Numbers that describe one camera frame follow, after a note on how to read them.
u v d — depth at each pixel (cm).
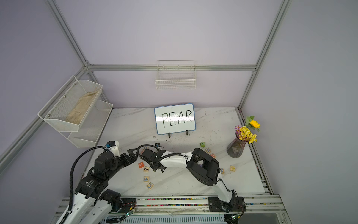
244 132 76
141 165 87
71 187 49
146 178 82
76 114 76
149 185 80
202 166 52
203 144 96
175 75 96
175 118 101
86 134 90
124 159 65
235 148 86
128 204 74
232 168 86
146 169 86
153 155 69
